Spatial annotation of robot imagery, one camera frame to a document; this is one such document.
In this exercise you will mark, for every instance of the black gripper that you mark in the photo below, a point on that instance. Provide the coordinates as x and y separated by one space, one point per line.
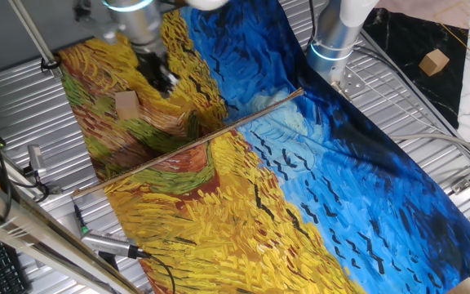
157 73

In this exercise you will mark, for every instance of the light wooden cube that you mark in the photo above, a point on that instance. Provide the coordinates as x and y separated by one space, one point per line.
127 105

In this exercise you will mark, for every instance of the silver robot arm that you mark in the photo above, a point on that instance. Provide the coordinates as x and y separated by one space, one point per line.
137 24

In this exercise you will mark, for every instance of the brown cardboard board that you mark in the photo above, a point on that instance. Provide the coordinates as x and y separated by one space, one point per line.
186 143

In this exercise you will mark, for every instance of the thin aluminium pole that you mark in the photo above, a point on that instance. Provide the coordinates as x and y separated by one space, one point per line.
35 36

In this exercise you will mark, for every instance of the metal clamp tool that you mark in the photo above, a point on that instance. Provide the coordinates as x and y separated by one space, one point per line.
36 157

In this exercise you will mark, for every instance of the thin dark pen-like tool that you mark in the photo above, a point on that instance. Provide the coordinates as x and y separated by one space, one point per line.
81 220

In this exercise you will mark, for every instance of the Van Gogh painting print cloth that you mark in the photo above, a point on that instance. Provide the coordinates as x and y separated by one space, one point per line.
300 183

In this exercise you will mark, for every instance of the marble pattern mat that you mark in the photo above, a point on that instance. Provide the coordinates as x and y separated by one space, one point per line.
414 49

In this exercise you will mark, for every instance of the tan wooden cube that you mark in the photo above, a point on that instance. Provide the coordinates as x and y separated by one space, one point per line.
433 62

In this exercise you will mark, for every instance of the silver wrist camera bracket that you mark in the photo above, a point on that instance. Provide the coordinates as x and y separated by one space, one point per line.
106 34

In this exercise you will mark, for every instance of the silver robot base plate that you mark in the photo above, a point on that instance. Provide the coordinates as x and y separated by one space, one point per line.
351 83

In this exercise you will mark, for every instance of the aluminium frame beam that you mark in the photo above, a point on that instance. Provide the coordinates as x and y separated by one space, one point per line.
35 232

